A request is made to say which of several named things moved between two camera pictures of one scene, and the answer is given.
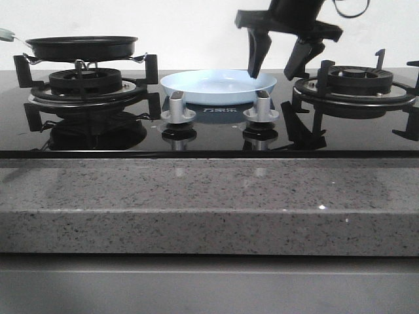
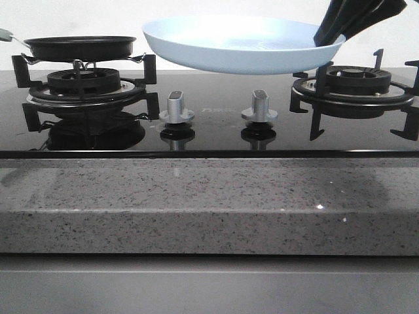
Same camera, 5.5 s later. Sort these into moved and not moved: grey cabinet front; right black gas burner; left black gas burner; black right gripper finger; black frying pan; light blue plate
Moved: light blue plate; black right gripper finger
Not moved: grey cabinet front; right black gas burner; left black gas burner; black frying pan
